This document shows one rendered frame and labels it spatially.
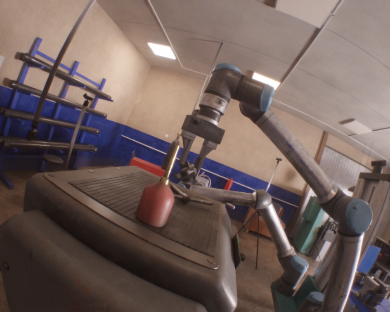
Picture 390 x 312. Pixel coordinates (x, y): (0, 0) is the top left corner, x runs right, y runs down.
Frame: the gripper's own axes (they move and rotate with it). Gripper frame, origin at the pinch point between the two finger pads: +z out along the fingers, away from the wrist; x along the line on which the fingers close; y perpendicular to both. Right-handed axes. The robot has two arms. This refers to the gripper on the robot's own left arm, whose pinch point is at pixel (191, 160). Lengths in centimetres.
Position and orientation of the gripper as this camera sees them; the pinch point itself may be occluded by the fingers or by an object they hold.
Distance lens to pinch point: 64.9
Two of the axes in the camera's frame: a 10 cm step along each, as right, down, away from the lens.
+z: -3.7, 9.3, 0.4
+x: 8.4, 3.1, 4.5
